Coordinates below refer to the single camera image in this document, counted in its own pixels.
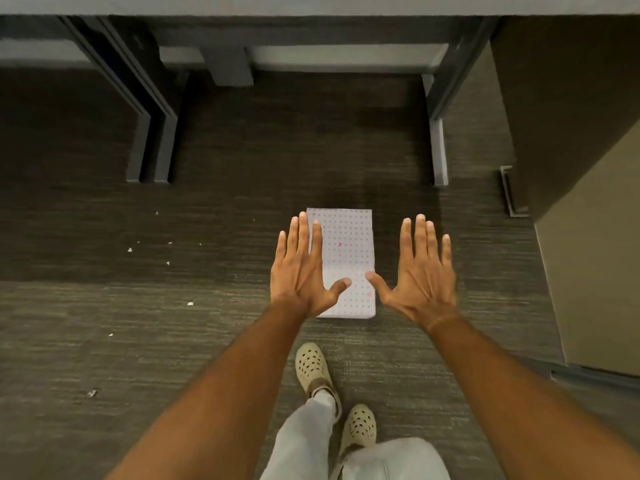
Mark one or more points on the person's left forearm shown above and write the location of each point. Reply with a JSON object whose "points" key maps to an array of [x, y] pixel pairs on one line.
{"points": [[215, 399]]}

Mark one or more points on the dark metal desk leg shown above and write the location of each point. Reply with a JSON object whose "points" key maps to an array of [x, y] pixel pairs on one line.
{"points": [[165, 129], [140, 124]]}

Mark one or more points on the person's right middle finger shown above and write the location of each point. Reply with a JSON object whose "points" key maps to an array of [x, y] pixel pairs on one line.
{"points": [[420, 237]]}

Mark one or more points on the person's left little finger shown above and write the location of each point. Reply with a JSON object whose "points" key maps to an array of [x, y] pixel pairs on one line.
{"points": [[280, 247]]}

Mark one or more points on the light grey trousers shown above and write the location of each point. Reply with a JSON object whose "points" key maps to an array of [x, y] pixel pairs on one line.
{"points": [[320, 449]]}

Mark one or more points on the folded white dotted cloth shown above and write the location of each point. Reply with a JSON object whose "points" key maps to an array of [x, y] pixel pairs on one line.
{"points": [[347, 244]]}

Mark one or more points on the light grey desk leg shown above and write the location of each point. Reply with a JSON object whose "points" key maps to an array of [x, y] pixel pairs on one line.
{"points": [[439, 139]]}

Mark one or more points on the person's left middle finger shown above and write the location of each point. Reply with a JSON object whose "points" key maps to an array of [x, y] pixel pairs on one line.
{"points": [[303, 234]]}

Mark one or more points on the person's left thumb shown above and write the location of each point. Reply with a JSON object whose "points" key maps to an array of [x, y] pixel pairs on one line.
{"points": [[336, 289]]}

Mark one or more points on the person's right thumb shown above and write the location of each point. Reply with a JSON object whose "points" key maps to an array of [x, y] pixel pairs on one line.
{"points": [[378, 287]]}

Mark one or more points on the beige perforated clog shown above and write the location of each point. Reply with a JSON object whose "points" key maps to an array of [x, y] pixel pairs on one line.
{"points": [[311, 367], [360, 427]]}

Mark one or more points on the person's right hand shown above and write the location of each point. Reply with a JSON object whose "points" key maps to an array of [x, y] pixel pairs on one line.
{"points": [[425, 287]]}

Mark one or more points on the person's right little finger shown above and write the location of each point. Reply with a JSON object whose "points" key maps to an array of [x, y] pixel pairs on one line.
{"points": [[446, 249]]}

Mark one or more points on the grey desk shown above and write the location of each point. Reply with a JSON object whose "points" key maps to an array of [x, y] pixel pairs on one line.
{"points": [[320, 4]]}

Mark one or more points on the person's left hand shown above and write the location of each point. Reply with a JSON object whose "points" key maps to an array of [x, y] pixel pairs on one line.
{"points": [[297, 279]]}

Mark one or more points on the person's right forearm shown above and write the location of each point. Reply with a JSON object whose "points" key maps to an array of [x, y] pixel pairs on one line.
{"points": [[520, 404]]}

